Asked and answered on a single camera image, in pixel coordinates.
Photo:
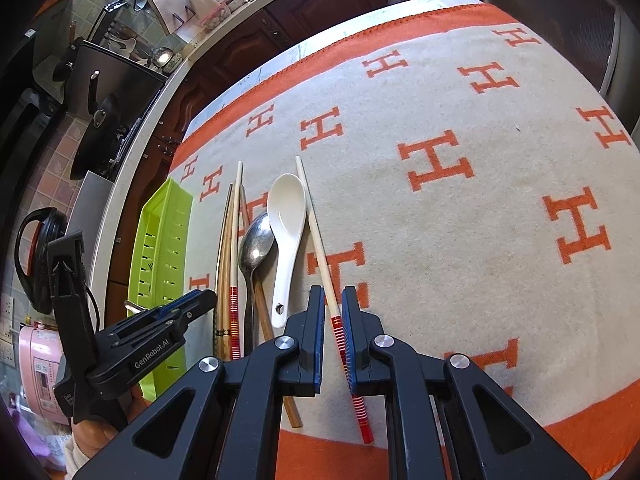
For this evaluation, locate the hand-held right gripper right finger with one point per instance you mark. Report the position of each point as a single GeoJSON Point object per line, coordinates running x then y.
{"type": "Point", "coordinates": [350, 340]}

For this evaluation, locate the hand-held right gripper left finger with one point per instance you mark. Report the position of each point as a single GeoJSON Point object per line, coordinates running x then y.
{"type": "Point", "coordinates": [316, 340]}

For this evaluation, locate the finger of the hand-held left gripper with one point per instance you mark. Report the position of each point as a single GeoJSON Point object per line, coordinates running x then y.
{"type": "Point", "coordinates": [65, 270]}
{"type": "Point", "coordinates": [200, 305]}

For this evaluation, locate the dark brown wooden chopstick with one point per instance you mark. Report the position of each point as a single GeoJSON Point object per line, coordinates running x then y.
{"type": "Point", "coordinates": [223, 270]}

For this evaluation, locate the wooden chopstick red striped end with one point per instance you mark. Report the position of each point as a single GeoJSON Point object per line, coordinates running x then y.
{"type": "Point", "coordinates": [235, 260]}
{"type": "Point", "coordinates": [320, 255]}

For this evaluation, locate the green plastic utensil tray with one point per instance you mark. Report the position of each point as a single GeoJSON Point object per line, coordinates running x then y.
{"type": "Point", "coordinates": [160, 240]}

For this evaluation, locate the large metal spoon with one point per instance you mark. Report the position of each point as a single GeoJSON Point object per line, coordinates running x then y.
{"type": "Point", "coordinates": [257, 245]}

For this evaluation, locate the white ceramic spoon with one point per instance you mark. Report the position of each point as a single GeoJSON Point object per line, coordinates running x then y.
{"type": "Point", "coordinates": [287, 210]}

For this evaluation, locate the person's left forearm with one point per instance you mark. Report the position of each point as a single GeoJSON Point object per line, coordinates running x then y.
{"type": "Point", "coordinates": [80, 462]}

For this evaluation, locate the person's left hand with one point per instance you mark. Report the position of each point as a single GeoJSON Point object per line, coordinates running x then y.
{"type": "Point", "coordinates": [100, 435]}

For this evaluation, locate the black electric cooker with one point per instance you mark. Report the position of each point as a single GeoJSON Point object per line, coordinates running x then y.
{"type": "Point", "coordinates": [52, 220]}

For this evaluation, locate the steel panel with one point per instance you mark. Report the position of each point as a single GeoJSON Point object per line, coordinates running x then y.
{"type": "Point", "coordinates": [90, 200]}

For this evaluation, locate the pink rice cooker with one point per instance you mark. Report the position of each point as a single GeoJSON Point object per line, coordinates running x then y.
{"type": "Point", "coordinates": [40, 360]}

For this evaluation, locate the black wok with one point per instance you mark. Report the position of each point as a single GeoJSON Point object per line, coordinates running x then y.
{"type": "Point", "coordinates": [105, 135]}

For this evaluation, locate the orange beige printed blanket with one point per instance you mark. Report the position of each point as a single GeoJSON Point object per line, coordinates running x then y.
{"type": "Point", "coordinates": [450, 235]}

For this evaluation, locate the steel teakettle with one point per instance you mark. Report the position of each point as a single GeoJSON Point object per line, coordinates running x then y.
{"type": "Point", "coordinates": [162, 55]}

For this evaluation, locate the light printed tablecloth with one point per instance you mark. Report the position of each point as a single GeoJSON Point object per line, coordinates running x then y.
{"type": "Point", "coordinates": [310, 49]}

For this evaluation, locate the pink lidded bowl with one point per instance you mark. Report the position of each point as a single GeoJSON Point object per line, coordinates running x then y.
{"type": "Point", "coordinates": [215, 15]}

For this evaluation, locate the wooden cutting board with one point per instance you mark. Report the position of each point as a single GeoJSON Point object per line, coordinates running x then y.
{"type": "Point", "coordinates": [185, 5]}

